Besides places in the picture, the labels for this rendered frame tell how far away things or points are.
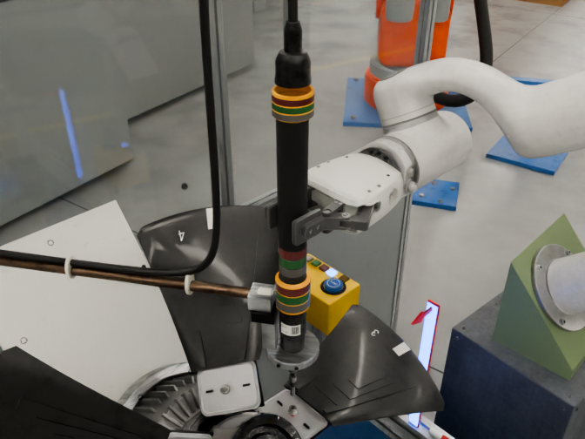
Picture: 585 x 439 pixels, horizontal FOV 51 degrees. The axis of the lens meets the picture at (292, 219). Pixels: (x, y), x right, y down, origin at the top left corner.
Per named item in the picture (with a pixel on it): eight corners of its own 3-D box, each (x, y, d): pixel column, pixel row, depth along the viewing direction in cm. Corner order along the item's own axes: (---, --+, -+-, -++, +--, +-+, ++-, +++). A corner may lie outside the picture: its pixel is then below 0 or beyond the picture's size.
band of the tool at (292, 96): (267, 123, 61) (267, 96, 60) (277, 106, 65) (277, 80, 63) (310, 126, 60) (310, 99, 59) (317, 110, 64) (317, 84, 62)
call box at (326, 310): (277, 306, 141) (277, 269, 135) (308, 287, 147) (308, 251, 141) (327, 341, 131) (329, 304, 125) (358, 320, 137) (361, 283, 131)
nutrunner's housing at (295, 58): (275, 373, 81) (268, 25, 56) (281, 352, 84) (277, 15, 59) (304, 377, 80) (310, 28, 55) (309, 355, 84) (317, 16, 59)
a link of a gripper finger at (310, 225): (352, 233, 70) (311, 256, 66) (331, 221, 72) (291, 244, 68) (353, 209, 69) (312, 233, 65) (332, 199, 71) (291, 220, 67)
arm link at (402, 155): (417, 207, 80) (403, 215, 78) (366, 183, 85) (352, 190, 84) (425, 150, 75) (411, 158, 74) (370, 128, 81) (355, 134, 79)
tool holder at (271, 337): (245, 364, 79) (242, 307, 74) (258, 327, 85) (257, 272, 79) (313, 374, 78) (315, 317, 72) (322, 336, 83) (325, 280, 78)
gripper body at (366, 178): (411, 212, 78) (353, 246, 72) (352, 183, 84) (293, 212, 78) (418, 159, 74) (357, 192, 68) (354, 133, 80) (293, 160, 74)
